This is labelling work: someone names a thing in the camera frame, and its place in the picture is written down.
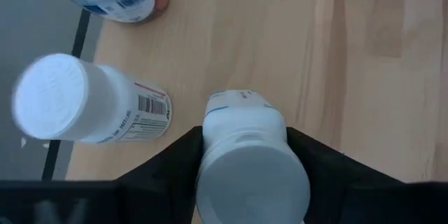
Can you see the round white bottle barcode label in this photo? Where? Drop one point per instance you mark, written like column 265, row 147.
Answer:
column 70, row 98

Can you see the wooden shelf black metal legs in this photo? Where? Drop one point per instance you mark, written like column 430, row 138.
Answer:
column 245, row 42

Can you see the white bottle blue-striped label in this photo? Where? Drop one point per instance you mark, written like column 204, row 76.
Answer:
column 248, row 168

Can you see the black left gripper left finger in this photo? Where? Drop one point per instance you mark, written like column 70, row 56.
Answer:
column 164, row 189

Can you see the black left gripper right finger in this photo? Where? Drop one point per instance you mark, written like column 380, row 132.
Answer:
column 336, row 189

